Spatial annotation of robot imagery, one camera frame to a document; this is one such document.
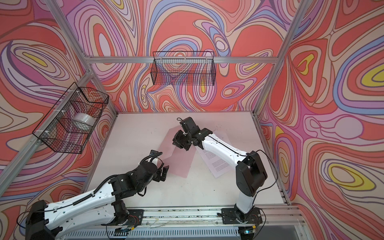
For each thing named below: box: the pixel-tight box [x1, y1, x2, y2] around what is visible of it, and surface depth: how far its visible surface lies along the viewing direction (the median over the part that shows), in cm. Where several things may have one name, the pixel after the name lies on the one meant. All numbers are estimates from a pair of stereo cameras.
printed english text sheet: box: [195, 146, 237, 179], surface depth 93 cm
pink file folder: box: [157, 125, 197, 179], surface depth 92 cm
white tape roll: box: [73, 112, 96, 130], surface depth 75 cm
